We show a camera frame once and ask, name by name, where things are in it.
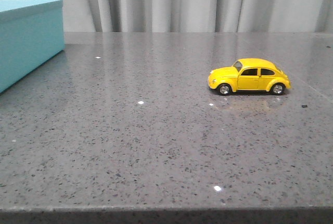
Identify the light blue storage box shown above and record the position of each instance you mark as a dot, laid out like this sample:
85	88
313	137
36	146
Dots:
31	34

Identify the grey pleated curtain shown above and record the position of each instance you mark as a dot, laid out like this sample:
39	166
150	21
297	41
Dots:
197	15

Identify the yellow toy beetle car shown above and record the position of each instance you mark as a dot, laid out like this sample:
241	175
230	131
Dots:
249	74

